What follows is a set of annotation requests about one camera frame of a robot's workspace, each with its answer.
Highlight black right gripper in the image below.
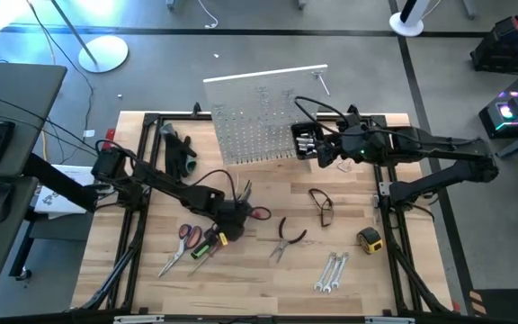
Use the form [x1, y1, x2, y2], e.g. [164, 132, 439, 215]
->
[312, 132, 355, 169]

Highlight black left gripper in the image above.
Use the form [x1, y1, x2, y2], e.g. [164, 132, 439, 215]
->
[204, 200, 254, 247]

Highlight clear safety glasses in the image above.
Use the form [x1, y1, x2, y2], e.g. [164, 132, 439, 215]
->
[308, 187, 335, 229]

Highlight black handled pliers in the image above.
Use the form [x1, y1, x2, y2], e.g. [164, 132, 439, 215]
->
[268, 216, 308, 264]

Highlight white metal pegboard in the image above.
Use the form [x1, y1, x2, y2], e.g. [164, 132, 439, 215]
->
[202, 64, 330, 167]

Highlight black plastic bin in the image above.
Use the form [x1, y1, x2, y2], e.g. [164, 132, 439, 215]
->
[290, 121, 328, 162]

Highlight red clear Husky screwdriver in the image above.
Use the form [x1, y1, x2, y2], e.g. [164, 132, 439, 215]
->
[188, 242, 224, 278]

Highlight multi prong tool rack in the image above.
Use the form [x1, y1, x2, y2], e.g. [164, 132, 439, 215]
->
[233, 154, 290, 165]

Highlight metal pegboard support rod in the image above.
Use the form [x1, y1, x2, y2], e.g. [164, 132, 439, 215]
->
[311, 70, 332, 97]

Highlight black work glove green cuff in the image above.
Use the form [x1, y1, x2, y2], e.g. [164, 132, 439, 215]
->
[159, 123, 198, 179]

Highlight yellow black tape measure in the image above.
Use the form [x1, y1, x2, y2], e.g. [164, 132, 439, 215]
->
[356, 226, 384, 256]

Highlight black column white base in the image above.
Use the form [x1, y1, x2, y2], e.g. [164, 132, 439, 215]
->
[388, 0, 436, 38]

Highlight red table clamp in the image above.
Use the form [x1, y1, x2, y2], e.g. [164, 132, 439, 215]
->
[100, 128, 117, 152]

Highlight black desk support bar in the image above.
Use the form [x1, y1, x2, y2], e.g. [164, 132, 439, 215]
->
[21, 152, 101, 213]

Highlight white paper box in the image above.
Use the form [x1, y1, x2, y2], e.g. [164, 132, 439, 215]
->
[32, 164, 99, 215]

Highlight computer case with lights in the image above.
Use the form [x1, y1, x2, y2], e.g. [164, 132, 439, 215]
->
[478, 62, 518, 140]

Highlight black desk leg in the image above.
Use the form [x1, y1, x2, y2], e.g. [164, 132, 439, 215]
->
[9, 214, 35, 283]

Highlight black storage crate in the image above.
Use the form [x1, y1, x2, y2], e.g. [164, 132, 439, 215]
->
[469, 14, 518, 75]

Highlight white round base stand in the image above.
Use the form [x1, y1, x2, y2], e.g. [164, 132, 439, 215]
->
[48, 0, 130, 75]

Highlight grey desk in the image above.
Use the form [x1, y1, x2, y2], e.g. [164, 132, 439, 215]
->
[0, 61, 68, 179]

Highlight black mat striped edge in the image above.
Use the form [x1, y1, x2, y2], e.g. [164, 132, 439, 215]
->
[468, 287, 518, 324]

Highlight maroon handled scissors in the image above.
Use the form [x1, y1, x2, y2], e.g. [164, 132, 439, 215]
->
[157, 223, 203, 278]

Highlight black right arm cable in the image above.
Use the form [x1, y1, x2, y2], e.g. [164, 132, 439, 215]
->
[293, 95, 354, 136]

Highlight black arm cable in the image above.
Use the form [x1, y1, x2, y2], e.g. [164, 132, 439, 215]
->
[191, 168, 240, 203]
[293, 95, 354, 136]

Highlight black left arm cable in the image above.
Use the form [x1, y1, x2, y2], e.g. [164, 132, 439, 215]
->
[191, 168, 240, 203]

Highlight silver metal bracket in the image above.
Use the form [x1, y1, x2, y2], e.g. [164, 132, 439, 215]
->
[113, 315, 165, 324]
[364, 316, 416, 324]

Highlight black aluminium rig frame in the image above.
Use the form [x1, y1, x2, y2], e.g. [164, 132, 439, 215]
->
[72, 103, 456, 316]

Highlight white floor cable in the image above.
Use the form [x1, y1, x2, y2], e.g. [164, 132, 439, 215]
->
[195, 0, 219, 30]

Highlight yellow cable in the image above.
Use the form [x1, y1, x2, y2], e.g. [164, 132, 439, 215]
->
[24, 0, 60, 163]

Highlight black desk cable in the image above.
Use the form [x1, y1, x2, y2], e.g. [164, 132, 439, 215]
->
[0, 92, 114, 175]

